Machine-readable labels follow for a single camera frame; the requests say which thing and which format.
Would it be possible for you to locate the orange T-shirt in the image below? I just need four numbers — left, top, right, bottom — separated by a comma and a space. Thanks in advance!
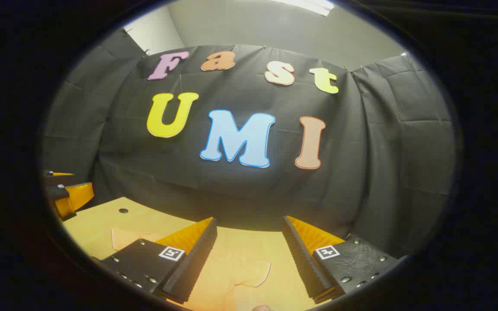
111, 228, 314, 311

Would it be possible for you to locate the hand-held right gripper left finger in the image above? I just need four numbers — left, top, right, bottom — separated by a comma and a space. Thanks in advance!
100, 217, 217, 304

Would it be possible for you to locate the black backdrop cloth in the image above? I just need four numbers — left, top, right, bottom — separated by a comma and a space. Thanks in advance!
41, 27, 456, 260

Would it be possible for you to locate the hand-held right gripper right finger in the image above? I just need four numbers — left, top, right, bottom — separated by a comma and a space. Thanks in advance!
282, 215, 400, 304

